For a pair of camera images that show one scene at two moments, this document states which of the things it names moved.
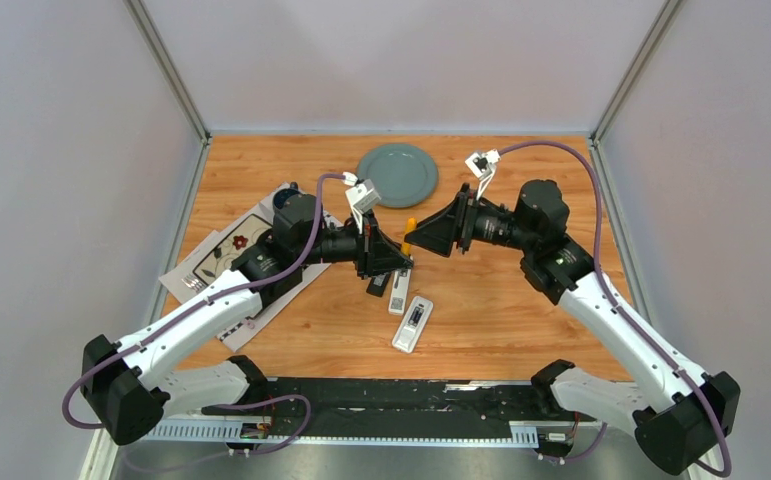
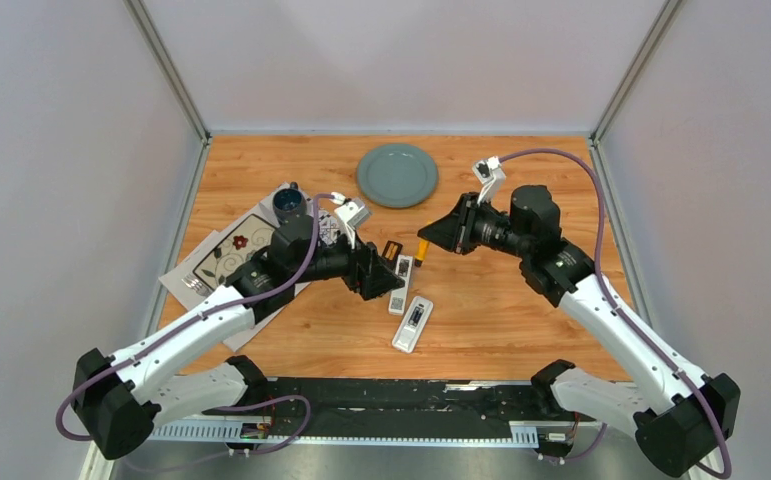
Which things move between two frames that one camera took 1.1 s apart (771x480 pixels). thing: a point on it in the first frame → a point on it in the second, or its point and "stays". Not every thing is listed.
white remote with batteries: x=413 y=324 stays
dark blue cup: x=280 y=197 stays
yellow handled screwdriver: x=411 y=225 → x=421 y=252
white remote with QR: x=399 y=290 stays
